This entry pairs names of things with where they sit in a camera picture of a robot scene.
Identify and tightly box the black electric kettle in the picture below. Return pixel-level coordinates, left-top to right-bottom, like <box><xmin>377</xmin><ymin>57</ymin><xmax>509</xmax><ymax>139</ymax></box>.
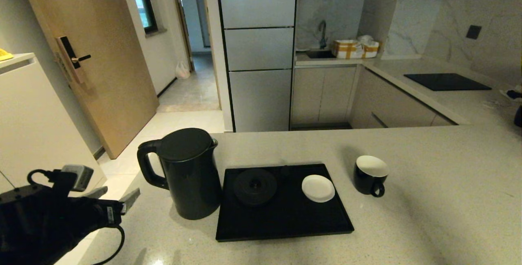
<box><xmin>137</xmin><ymin>128</ymin><xmax>223</xmax><ymax>221</ymax></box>

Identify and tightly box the white saucer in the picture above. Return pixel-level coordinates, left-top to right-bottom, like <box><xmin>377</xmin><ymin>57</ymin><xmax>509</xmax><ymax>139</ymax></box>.
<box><xmin>302</xmin><ymin>174</ymin><xmax>336</xmax><ymax>203</ymax></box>

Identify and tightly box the black cup white inside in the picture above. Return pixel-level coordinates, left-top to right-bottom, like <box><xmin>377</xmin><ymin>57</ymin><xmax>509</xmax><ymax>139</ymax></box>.
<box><xmin>354</xmin><ymin>155</ymin><xmax>390</xmax><ymax>198</ymax></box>

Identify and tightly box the white storage cabinet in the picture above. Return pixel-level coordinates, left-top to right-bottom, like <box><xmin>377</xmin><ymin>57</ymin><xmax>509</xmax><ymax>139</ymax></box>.
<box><xmin>0</xmin><ymin>52</ymin><xmax>107</xmax><ymax>202</ymax></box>

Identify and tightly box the light wooden door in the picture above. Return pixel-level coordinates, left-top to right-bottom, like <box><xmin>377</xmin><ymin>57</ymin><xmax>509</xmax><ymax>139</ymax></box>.
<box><xmin>17</xmin><ymin>0</ymin><xmax>160</xmax><ymax>159</ymax></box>

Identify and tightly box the white plastic bag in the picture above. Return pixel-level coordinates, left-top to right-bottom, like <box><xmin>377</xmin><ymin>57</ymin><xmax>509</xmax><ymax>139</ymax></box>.
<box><xmin>175</xmin><ymin>60</ymin><xmax>191</xmax><ymax>80</ymax></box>

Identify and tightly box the black rectangular serving tray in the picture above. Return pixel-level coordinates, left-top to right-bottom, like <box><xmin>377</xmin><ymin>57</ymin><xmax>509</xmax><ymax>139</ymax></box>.
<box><xmin>216</xmin><ymin>163</ymin><xmax>355</xmax><ymax>242</ymax></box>

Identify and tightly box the grey refrigerator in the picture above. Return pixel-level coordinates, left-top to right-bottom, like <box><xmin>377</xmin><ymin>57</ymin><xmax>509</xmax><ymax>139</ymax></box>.
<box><xmin>215</xmin><ymin>0</ymin><xmax>299</xmax><ymax>132</ymax></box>

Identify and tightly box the dark framed window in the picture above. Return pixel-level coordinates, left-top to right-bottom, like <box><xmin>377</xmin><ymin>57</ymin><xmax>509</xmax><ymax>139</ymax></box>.
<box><xmin>127</xmin><ymin>0</ymin><xmax>159</xmax><ymax>34</ymax></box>

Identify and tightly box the beige cabinet under sink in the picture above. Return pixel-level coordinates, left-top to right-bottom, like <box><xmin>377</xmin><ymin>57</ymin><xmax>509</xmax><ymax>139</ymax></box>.
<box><xmin>290</xmin><ymin>65</ymin><xmax>361</xmax><ymax>130</ymax></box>

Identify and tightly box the dark kitchen sink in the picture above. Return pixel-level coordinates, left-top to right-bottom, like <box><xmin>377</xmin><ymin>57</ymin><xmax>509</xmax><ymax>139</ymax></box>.
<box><xmin>306</xmin><ymin>49</ymin><xmax>336</xmax><ymax>59</ymax></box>

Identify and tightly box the metal kitchen faucet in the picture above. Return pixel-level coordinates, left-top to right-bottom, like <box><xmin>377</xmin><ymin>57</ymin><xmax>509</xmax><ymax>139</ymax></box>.
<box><xmin>318</xmin><ymin>20</ymin><xmax>328</xmax><ymax>49</ymax></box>

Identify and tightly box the cardboard box with yellow tape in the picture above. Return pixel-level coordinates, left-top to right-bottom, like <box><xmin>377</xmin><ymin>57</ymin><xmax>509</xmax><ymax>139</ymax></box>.
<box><xmin>332</xmin><ymin>39</ymin><xmax>380</xmax><ymax>59</ymax></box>

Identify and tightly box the beige cabinet under cooktop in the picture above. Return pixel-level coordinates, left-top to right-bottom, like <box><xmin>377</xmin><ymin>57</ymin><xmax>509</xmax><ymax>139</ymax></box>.
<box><xmin>350</xmin><ymin>66</ymin><xmax>456</xmax><ymax>129</ymax></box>

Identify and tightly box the black induction cooktop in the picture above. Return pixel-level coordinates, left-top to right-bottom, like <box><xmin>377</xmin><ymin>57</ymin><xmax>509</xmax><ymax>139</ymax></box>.
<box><xmin>405</xmin><ymin>72</ymin><xmax>493</xmax><ymax>91</ymax></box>

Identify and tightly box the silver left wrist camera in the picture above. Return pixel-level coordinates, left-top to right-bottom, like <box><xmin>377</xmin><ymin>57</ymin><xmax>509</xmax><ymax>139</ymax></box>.
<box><xmin>61</xmin><ymin>165</ymin><xmax>94</xmax><ymax>192</ymax></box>

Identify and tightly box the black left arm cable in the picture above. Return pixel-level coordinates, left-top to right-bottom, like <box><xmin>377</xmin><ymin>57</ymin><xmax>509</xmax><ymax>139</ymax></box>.
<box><xmin>27</xmin><ymin>169</ymin><xmax>125</xmax><ymax>265</ymax></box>

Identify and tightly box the black bronze door lock handle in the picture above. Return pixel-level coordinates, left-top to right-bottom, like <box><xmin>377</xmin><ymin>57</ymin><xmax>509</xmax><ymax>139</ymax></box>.
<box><xmin>56</xmin><ymin>35</ymin><xmax>92</xmax><ymax>84</ymax></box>

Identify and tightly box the wooden door frame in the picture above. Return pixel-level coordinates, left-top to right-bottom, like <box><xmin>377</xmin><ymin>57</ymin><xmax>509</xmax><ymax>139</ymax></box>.
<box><xmin>170</xmin><ymin>0</ymin><xmax>195</xmax><ymax>72</ymax></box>

